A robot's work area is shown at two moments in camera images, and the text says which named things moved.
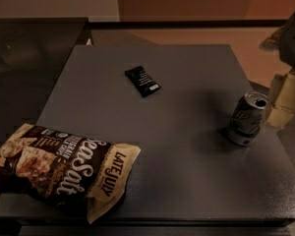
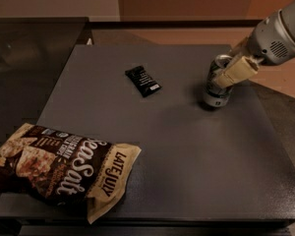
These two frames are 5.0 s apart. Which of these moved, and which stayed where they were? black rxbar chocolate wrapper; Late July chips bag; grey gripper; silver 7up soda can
Moved: silver 7up soda can; grey gripper
Stayed: black rxbar chocolate wrapper; Late July chips bag
